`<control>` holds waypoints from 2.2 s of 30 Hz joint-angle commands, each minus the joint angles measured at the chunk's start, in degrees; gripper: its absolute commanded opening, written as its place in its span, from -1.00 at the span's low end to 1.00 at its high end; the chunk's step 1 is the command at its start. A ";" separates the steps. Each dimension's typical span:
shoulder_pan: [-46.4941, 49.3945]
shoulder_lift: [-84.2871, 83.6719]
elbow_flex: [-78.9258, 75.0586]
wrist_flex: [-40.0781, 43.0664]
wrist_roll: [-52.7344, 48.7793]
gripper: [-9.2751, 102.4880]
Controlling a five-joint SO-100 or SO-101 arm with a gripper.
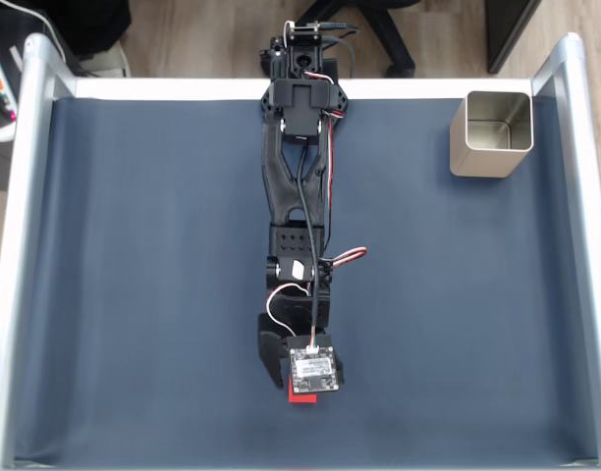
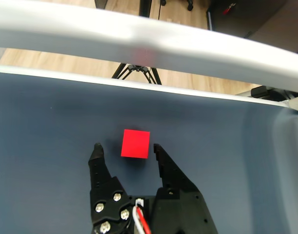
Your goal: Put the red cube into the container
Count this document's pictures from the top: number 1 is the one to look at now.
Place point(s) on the red cube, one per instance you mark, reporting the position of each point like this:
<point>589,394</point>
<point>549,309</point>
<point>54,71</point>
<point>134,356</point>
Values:
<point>303,397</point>

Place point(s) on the black object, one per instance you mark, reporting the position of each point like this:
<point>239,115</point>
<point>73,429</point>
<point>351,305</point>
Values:
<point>94,19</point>

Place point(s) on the blue table mat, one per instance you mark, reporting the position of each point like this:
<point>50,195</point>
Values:
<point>133,294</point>

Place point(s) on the square metal container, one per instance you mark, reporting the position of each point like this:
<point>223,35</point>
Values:
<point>492,137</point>

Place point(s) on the gripper camera board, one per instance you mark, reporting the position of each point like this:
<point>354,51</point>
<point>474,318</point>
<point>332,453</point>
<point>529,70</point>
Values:
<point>312,368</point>

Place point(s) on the black office chair base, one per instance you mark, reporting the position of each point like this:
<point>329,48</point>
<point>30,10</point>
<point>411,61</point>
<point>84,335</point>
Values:
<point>394,34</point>

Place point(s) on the small controller board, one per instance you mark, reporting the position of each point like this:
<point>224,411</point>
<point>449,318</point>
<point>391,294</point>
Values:
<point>305,29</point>

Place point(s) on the silver white table frame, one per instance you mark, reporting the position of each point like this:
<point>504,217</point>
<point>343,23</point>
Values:
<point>35,98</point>

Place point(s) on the white bin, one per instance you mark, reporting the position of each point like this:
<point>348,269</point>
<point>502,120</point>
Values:
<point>106,61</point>

